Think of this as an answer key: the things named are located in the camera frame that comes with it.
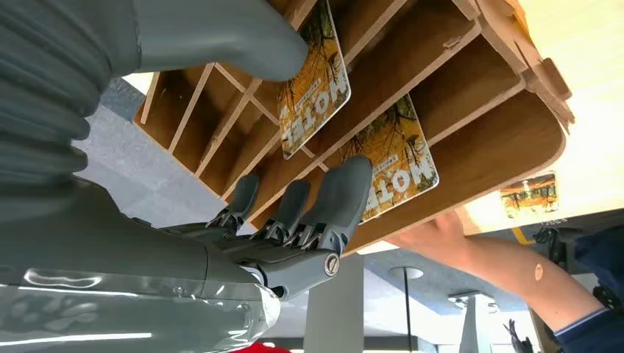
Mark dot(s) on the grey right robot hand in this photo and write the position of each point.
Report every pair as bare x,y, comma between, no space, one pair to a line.
107,253

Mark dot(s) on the yellow hotel key card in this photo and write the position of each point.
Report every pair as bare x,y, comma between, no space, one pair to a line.
529,195
317,87
404,146

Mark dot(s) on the wooden slotted card rack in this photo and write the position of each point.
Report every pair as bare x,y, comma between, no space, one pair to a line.
487,146

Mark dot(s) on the person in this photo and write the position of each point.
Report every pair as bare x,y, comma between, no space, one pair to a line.
595,336

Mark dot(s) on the round white ceiling lamp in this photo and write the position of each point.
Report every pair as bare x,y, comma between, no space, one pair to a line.
405,273

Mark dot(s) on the thin black pole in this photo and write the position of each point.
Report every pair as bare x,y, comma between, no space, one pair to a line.
407,316

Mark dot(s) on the white square pillar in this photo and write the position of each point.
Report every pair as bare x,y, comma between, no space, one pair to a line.
334,312

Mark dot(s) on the black equipment stand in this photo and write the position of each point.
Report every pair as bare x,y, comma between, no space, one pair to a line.
556,243

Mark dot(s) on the small black object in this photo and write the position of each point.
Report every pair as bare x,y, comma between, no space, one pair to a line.
519,338

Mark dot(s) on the red object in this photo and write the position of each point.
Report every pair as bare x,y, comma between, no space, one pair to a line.
253,348

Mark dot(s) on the white pedestal fixture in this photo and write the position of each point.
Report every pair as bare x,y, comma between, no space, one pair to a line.
475,321

